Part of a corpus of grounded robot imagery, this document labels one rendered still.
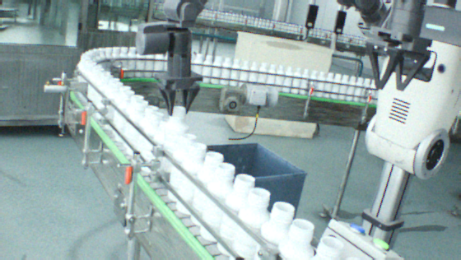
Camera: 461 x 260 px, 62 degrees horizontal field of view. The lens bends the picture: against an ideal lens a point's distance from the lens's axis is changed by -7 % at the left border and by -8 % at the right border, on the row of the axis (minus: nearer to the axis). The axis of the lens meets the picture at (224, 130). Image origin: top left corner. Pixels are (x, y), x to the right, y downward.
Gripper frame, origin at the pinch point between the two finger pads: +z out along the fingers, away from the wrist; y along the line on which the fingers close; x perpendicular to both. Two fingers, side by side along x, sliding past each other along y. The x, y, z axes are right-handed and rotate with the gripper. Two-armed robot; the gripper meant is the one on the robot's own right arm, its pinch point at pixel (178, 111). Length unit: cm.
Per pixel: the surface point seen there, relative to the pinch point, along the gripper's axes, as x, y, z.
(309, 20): -431, -443, 29
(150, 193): 0.5, 7.6, 20.7
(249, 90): -107, -98, 32
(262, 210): 37.2, 1.0, 6.8
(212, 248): 27.9, 5.1, 20.2
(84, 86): -79, 5, 13
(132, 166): 1.6, 12.3, 11.7
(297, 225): 45.8, 0.2, 5.2
